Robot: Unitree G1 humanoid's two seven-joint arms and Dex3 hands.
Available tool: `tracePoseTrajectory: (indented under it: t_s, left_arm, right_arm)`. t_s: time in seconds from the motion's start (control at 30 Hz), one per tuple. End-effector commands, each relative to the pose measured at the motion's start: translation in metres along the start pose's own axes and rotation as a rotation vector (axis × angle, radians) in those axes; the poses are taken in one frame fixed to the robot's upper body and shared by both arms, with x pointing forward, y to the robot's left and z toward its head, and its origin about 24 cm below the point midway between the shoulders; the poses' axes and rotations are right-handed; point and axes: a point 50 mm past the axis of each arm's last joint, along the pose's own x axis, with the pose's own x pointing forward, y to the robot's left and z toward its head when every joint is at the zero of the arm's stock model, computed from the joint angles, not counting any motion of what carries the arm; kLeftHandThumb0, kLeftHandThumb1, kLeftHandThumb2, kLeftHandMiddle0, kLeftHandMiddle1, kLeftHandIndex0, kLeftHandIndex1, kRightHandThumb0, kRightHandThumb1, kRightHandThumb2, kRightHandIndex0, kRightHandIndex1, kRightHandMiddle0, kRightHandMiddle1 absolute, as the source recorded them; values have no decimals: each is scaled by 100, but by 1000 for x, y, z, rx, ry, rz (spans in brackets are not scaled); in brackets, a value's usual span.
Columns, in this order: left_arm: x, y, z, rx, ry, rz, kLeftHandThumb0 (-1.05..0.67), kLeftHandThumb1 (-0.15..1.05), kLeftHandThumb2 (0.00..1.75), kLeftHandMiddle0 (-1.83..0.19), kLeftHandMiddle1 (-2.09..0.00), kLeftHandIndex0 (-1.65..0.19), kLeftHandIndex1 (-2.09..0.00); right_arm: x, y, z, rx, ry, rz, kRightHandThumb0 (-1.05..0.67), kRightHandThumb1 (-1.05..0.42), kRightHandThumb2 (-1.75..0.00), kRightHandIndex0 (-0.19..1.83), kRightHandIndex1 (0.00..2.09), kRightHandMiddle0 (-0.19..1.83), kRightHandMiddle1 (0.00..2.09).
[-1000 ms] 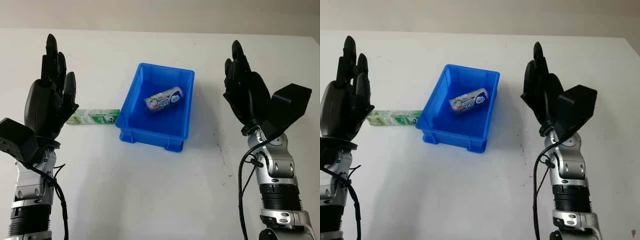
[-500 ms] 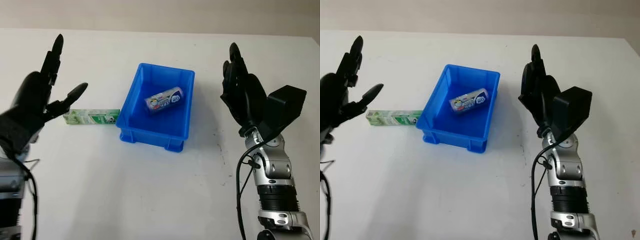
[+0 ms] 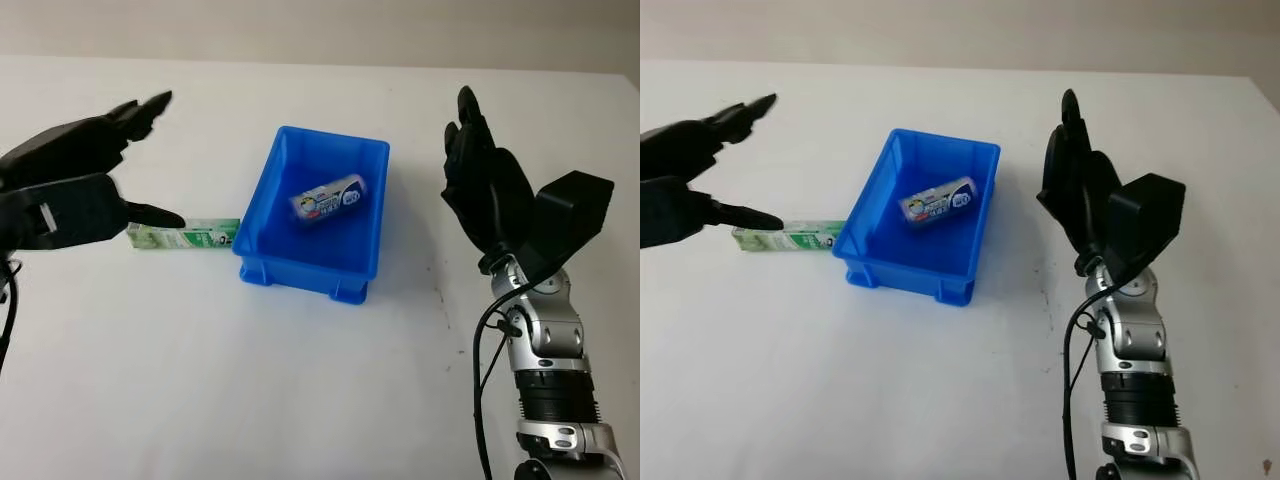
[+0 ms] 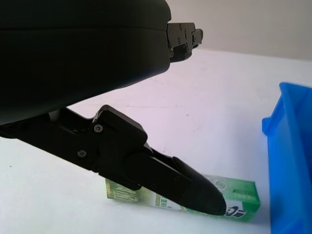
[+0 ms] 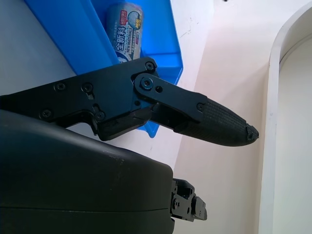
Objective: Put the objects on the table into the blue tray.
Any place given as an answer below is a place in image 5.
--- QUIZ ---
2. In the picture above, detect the blue plastic tray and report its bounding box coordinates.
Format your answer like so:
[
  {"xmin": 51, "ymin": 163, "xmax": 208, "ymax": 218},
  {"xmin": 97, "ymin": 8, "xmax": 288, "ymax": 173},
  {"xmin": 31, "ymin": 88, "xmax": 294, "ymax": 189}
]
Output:
[{"xmin": 23, "ymin": 0, "xmax": 184, "ymax": 139}]

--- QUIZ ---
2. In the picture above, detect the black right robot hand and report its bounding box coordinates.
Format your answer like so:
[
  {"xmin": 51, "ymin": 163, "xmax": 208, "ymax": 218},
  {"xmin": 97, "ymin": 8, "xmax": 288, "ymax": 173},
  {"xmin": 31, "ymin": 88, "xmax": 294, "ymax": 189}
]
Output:
[{"xmin": 0, "ymin": 57, "xmax": 259, "ymax": 234}]

